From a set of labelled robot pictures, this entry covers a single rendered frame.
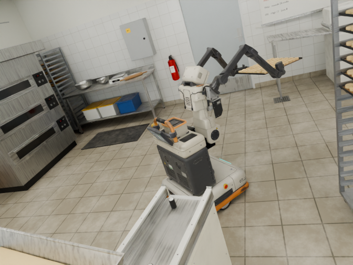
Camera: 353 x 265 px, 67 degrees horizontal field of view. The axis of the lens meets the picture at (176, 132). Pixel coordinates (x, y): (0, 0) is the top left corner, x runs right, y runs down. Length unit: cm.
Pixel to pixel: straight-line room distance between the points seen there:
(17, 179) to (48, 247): 383
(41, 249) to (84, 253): 18
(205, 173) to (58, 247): 170
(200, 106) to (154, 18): 342
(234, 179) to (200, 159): 45
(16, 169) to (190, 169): 306
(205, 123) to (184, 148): 40
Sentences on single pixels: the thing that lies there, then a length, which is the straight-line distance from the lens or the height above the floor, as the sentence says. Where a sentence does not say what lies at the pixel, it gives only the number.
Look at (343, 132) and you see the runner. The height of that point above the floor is 68.
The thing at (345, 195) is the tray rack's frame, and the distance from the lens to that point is 252.
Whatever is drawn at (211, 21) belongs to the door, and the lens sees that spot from 540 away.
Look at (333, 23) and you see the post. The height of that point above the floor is 145.
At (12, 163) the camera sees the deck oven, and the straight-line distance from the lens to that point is 463.
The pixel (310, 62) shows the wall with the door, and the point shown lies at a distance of 560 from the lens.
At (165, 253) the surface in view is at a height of 84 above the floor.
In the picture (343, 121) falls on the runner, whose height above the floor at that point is 78.
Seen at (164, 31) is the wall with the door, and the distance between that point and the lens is 556.
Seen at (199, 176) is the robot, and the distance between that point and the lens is 234.
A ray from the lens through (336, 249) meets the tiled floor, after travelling 234.
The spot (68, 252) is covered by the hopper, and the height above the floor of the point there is 129.
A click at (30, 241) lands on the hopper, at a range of 97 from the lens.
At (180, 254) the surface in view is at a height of 90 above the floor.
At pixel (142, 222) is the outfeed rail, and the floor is 89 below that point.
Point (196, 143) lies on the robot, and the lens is 222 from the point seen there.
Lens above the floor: 178
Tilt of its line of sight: 23 degrees down
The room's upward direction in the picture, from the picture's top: 18 degrees counter-clockwise
